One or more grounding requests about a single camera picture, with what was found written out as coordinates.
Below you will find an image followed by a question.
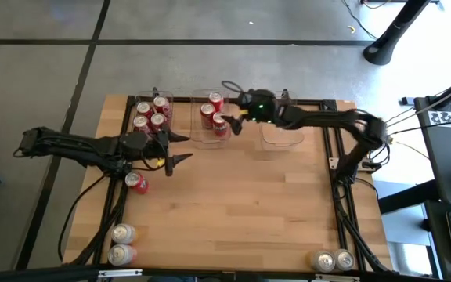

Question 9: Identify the black stand pole with base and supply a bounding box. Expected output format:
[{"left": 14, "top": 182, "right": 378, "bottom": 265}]
[{"left": 362, "top": 0, "right": 432, "bottom": 67}]

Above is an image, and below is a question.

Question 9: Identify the pale orange soda can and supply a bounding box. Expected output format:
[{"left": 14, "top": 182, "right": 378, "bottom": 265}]
[
  {"left": 309, "top": 250, "right": 336, "bottom": 274},
  {"left": 331, "top": 248, "right": 355, "bottom": 272},
  {"left": 110, "top": 222, "right": 137, "bottom": 245},
  {"left": 106, "top": 243, "right": 137, "bottom": 267}
]

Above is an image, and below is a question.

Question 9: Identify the red Coca-Cola can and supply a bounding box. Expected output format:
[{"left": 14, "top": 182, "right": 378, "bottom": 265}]
[
  {"left": 135, "top": 100, "right": 154, "bottom": 118},
  {"left": 132, "top": 114, "right": 151, "bottom": 136},
  {"left": 150, "top": 112, "right": 171, "bottom": 139},
  {"left": 153, "top": 95, "right": 173, "bottom": 118}
]

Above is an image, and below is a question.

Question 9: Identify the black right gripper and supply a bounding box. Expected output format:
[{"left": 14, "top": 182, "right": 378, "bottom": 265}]
[{"left": 221, "top": 89, "right": 280, "bottom": 136}]

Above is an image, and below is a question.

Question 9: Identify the black rig crossbar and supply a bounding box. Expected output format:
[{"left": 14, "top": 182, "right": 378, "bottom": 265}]
[{"left": 0, "top": 265, "right": 451, "bottom": 282}]

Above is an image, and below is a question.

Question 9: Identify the red Fanta can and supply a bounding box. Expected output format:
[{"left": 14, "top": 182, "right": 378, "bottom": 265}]
[
  {"left": 200, "top": 102, "right": 217, "bottom": 130},
  {"left": 124, "top": 171, "right": 150, "bottom": 196},
  {"left": 211, "top": 111, "right": 229, "bottom": 138},
  {"left": 208, "top": 91, "right": 226, "bottom": 113}
]

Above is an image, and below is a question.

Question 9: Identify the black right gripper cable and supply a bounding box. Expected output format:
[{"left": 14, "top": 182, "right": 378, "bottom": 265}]
[{"left": 220, "top": 80, "right": 250, "bottom": 97}]

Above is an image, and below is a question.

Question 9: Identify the black side desk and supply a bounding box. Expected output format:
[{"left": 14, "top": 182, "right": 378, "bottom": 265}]
[{"left": 413, "top": 96, "right": 451, "bottom": 282}]

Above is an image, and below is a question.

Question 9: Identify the clear plastic bin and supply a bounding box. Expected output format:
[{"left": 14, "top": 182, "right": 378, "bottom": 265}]
[
  {"left": 189, "top": 88, "right": 233, "bottom": 150},
  {"left": 259, "top": 89, "right": 305, "bottom": 152},
  {"left": 134, "top": 89, "right": 175, "bottom": 143}
]

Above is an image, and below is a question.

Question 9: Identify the silver bracket plate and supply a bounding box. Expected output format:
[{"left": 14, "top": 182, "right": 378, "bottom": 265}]
[
  {"left": 97, "top": 268, "right": 143, "bottom": 279},
  {"left": 314, "top": 273, "right": 362, "bottom": 282}
]

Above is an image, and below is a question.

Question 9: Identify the black diagonal strut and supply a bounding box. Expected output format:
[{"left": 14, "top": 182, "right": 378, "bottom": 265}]
[{"left": 377, "top": 179, "right": 440, "bottom": 215}]

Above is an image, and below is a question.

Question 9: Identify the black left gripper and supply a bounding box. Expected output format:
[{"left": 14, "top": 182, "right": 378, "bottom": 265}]
[{"left": 120, "top": 131, "right": 193, "bottom": 177}]

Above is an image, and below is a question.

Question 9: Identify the black aluminium table frame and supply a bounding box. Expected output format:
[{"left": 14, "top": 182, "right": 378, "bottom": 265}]
[{"left": 74, "top": 95, "right": 395, "bottom": 274}]

